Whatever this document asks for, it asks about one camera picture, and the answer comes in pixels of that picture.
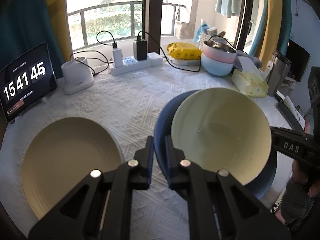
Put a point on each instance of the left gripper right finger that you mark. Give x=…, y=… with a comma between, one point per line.
x=219, y=207

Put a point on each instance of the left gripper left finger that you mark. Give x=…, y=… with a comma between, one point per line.
x=99, y=207

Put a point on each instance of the cream green bowl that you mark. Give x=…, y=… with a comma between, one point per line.
x=221, y=128

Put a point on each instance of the operator hand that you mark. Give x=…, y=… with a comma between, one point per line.
x=308, y=183

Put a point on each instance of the cream plate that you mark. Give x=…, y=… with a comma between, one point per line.
x=61, y=155

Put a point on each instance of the yellow tissue pack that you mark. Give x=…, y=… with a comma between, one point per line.
x=250, y=82

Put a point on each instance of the white textured tablecloth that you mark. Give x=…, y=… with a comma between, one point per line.
x=128, y=106

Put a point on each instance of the dark grey cloth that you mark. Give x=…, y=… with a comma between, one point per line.
x=244, y=62

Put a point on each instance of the light blue bowl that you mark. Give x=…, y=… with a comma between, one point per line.
x=216, y=68

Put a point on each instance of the pink steel-lined bowl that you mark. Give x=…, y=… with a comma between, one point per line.
x=219, y=51

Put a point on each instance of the white desk lamp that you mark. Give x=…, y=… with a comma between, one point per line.
x=76, y=73

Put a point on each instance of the tablet showing clock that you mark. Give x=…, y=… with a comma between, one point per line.
x=25, y=81

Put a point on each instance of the white power strip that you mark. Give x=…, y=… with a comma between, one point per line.
x=130, y=64

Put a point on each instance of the white perforated basket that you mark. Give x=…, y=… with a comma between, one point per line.
x=205, y=37

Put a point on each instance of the white charger adapter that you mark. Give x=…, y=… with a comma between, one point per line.
x=117, y=57

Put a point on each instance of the yellow wet wipes pack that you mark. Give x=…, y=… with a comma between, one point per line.
x=183, y=51

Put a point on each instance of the black charger brick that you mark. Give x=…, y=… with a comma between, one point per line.
x=140, y=49

